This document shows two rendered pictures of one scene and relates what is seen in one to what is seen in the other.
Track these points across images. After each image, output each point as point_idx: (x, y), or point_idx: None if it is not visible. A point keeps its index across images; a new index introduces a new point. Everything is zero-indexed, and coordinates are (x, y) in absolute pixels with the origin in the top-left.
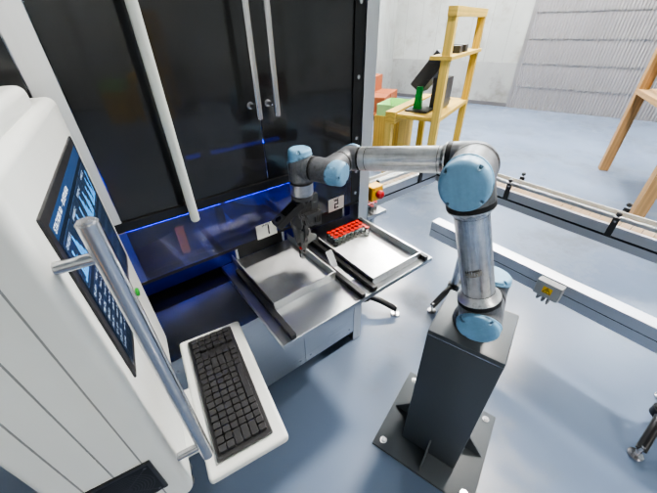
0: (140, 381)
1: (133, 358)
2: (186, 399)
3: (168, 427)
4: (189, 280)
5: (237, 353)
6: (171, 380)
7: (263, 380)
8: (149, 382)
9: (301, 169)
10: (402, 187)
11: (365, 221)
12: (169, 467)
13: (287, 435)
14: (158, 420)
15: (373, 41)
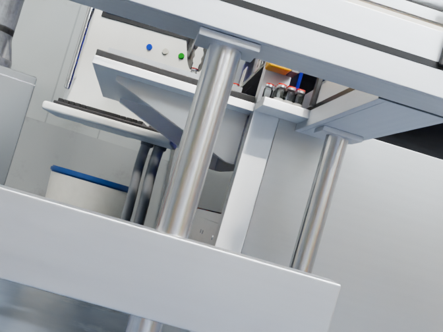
0: (102, 25)
1: (110, 15)
2: (83, 27)
3: (88, 69)
4: None
5: (130, 118)
6: (88, 7)
7: (94, 114)
8: (107, 43)
9: None
10: (339, 90)
11: (234, 87)
12: None
13: (43, 102)
14: (88, 48)
15: None
